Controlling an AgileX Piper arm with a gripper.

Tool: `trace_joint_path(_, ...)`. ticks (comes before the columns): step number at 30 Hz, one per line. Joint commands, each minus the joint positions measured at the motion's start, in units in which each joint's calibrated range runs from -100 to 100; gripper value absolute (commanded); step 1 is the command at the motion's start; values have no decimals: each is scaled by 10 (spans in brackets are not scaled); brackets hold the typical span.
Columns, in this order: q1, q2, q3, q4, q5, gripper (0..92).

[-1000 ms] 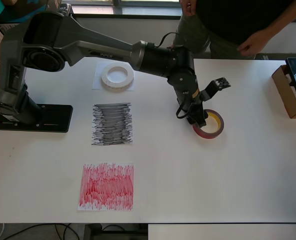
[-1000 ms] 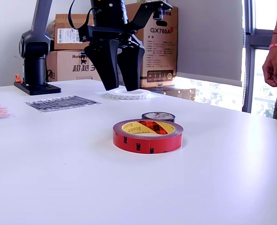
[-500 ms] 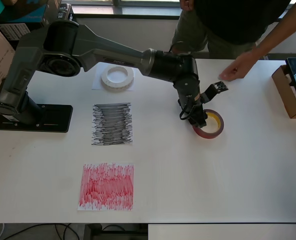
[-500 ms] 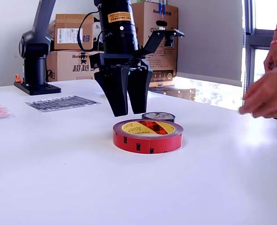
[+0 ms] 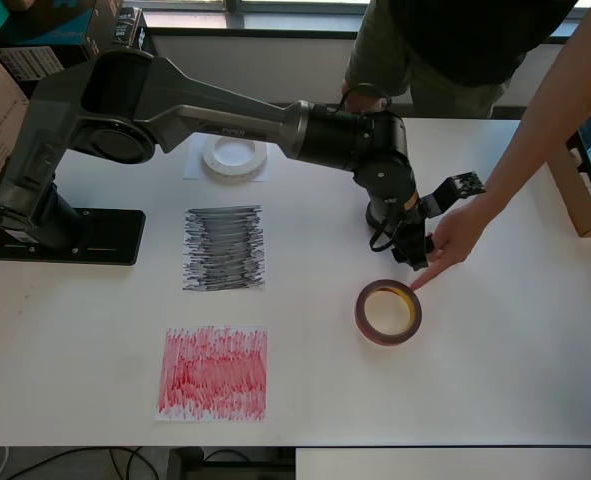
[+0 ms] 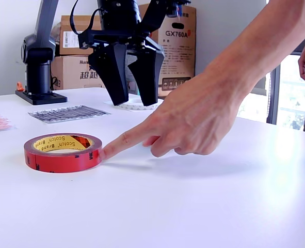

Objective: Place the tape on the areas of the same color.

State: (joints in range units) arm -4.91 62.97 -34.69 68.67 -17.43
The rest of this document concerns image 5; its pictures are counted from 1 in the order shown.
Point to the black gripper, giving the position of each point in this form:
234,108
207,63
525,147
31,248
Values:
412,230

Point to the red Scotch tape roll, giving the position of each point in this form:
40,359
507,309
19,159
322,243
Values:
385,340

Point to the white tape roll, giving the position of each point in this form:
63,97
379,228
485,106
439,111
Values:
225,176

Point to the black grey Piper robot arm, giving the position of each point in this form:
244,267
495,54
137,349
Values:
225,115

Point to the person's left forearm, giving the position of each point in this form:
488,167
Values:
550,110

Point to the person's left hand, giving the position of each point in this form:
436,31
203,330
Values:
457,235

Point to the open cardboard box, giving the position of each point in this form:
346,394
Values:
575,210

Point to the black scribbled paper sheet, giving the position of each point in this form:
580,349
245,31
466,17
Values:
225,250

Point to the white panel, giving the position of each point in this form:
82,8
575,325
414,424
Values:
450,465

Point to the red scribbled paper sheet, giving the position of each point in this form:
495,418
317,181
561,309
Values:
215,375

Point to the blank white paper sheet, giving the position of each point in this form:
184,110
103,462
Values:
192,165

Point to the black printed box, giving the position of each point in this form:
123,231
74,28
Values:
147,40

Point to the small black box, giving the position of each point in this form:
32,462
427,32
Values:
129,27

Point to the black box with teal print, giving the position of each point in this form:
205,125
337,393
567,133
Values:
50,27

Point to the black box with white label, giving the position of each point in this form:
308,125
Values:
25,65

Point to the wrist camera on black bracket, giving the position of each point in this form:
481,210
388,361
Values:
467,182

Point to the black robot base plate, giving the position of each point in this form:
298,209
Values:
120,235

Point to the black table leg frame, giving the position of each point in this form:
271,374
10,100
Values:
185,465

